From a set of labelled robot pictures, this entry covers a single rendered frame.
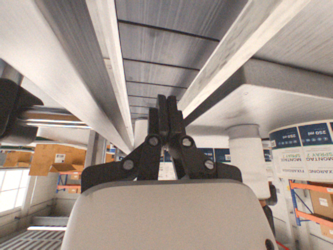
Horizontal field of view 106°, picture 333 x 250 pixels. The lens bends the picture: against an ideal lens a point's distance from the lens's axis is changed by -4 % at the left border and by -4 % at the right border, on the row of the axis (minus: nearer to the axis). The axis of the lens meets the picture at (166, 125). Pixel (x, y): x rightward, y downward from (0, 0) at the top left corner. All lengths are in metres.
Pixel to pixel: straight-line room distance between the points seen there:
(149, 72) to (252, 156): 0.33
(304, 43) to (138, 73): 0.22
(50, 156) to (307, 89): 2.13
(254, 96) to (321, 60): 0.12
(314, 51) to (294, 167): 0.30
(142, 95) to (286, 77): 0.22
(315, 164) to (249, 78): 0.32
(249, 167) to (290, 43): 0.27
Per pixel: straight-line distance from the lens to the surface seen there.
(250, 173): 0.40
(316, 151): 0.49
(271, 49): 0.25
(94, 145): 0.46
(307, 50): 0.28
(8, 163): 4.75
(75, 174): 8.33
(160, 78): 0.17
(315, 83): 0.33
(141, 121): 0.30
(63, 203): 9.64
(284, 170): 0.52
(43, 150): 2.18
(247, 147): 0.40
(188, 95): 0.16
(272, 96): 0.27
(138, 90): 0.20
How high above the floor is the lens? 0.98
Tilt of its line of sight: 16 degrees down
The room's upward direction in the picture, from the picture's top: 180 degrees counter-clockwise
